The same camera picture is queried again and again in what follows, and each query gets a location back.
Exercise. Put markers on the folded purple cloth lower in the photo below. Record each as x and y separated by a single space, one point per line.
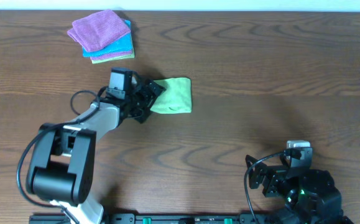
112 55

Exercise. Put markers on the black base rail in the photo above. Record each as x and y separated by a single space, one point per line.
129 218

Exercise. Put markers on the folded purple cloth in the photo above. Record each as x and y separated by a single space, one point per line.
112 55
98 30

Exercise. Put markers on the folded blue cloth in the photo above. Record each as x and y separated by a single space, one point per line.
120 45

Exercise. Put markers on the folded green cloth at bottom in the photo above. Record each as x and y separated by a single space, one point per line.
116 58

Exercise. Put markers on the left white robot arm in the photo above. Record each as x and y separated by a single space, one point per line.
63 155

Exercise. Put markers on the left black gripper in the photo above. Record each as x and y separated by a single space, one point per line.
150 98

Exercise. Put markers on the light green microfiber cloth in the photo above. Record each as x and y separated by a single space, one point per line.
177 97

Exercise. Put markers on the folded purple cloth on top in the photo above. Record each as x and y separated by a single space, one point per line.
98 30

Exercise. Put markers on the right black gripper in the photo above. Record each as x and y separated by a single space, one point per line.
272 173

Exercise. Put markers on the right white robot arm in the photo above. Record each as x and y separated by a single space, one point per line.
310 195

